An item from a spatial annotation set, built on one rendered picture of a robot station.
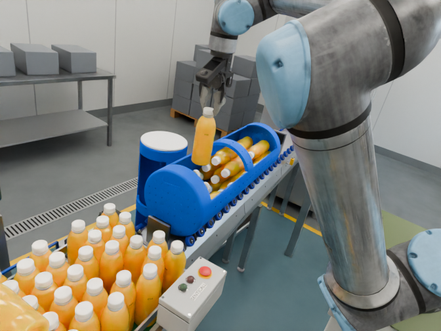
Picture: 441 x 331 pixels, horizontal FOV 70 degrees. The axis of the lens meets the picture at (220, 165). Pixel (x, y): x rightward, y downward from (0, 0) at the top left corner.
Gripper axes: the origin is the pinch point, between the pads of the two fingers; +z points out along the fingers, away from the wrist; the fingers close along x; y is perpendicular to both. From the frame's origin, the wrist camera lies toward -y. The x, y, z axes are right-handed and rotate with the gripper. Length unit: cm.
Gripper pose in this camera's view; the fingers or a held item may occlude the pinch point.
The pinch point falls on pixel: (209, 110)
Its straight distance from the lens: 112.3
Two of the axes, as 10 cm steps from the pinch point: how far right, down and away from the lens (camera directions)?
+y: 4.9, -3.2, 8.1
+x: -8.5, -3.6, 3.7
